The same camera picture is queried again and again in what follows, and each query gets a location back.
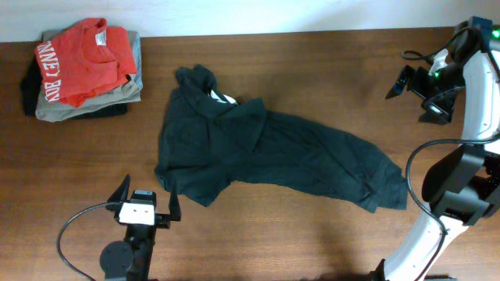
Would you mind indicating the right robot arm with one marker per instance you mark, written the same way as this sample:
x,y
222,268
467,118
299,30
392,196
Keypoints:
x,y
463,187

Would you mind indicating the red folded t-shirt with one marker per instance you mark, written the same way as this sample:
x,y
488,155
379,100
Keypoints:
x,y
85,61

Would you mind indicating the black folded garment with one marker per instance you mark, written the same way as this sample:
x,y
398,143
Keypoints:
x,y
30,88

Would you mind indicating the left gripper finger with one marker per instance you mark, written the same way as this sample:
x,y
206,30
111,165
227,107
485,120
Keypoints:
x,y
121,193
174,206

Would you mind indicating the dark green t-shirt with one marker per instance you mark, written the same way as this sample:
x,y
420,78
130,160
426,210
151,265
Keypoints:
x,y
209,140

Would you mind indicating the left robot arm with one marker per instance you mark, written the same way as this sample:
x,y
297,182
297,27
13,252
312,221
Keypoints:
x,y
129,259

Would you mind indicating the olive grey folded garment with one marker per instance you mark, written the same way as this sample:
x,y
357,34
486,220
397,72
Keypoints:
x,y
112,103

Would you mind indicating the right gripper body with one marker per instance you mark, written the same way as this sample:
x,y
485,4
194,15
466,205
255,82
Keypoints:
x,y
443,82

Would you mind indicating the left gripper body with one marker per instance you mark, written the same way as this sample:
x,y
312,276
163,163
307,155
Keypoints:
x,y
144,236

